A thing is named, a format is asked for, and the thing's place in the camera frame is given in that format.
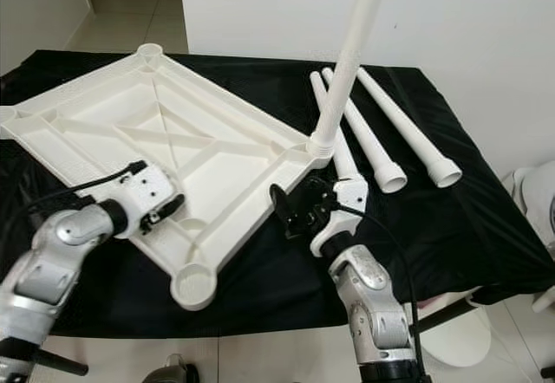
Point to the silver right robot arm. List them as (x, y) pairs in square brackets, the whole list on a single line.
[(368, 296)]

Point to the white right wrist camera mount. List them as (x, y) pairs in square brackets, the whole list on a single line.
[(351, 194)]

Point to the white plastic table top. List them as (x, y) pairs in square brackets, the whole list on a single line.
[(121, 132)]

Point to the white round base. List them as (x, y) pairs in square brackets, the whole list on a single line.
[(455, 338)]

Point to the black table leg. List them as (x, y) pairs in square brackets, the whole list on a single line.
[(442, 314), (61, 366)]

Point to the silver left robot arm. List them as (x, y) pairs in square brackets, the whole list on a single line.
[(65, 253)]

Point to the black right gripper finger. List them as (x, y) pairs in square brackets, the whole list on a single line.
[(276, 206), (316, 182)]

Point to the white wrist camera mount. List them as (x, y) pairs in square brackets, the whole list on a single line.
[(351, 194), (143, 188)]

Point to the white plastic table leg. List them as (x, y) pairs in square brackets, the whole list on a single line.
[(381, 162), (351, 62), (319, 97), (416, 132)]

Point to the black floor object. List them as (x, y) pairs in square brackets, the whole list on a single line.
[(548, 371)]

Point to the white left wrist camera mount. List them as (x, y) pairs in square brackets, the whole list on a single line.
[(143, 188)]

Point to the black table cloth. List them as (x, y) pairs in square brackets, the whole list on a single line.
[(442, 244)]

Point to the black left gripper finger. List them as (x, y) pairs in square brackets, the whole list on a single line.
[(173, 206)]

